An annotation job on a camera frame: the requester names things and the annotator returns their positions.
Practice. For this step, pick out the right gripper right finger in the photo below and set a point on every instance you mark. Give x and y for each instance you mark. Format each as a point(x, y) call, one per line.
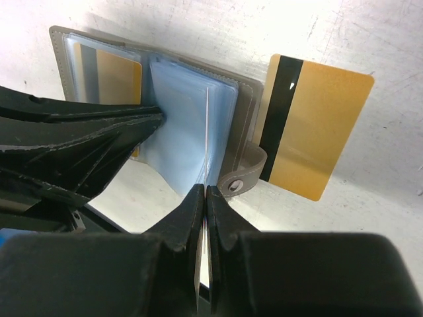
point(255, 273)

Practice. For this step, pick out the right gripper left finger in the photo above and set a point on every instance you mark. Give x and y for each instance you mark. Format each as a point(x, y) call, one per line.
point(108, 274)

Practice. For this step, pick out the grey card holder wallet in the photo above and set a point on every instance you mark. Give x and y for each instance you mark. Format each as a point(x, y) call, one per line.
point(177, 85)

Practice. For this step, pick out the gold card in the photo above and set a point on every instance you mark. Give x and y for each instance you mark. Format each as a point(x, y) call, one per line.
point(102, 77)
point(204, 266)
point(307, 113)

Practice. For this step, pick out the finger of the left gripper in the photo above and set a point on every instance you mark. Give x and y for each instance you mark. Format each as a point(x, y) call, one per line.
point(66, 151)

